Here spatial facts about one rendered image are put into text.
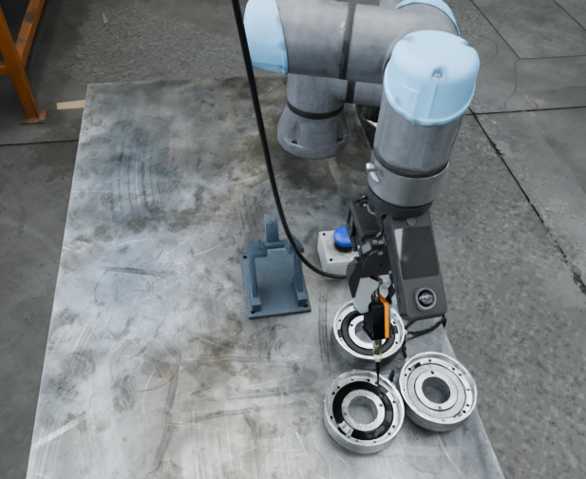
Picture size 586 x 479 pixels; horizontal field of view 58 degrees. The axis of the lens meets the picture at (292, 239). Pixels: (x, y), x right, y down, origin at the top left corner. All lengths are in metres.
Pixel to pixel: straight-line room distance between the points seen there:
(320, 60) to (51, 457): 0.59
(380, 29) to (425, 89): 0.12
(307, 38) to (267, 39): 0.04
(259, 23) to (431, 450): 0.57
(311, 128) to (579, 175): 1.76
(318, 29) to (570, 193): 2.07
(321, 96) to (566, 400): 1.26
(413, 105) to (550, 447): 1.44
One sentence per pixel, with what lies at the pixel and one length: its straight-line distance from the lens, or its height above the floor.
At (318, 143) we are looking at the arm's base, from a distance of 1.09.
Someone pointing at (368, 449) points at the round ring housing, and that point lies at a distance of 0.73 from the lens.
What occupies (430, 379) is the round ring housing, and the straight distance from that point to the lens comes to 0.80.
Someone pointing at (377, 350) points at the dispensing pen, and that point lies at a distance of 0.73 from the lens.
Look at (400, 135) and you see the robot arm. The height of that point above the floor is 1.22.
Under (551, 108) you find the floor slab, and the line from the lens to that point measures 3.03.
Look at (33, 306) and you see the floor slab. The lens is 1.98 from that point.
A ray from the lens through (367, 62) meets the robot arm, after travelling 0.56.
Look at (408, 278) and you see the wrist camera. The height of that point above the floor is 1.08.
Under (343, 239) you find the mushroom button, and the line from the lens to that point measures 0.85.
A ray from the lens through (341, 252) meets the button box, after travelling 0.87.
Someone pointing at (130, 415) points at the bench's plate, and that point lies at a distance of 0.79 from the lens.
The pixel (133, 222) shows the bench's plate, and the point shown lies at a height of 0.80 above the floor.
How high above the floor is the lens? 1.51
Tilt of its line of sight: 48 degrees down
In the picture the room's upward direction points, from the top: 4 degrees clockwise
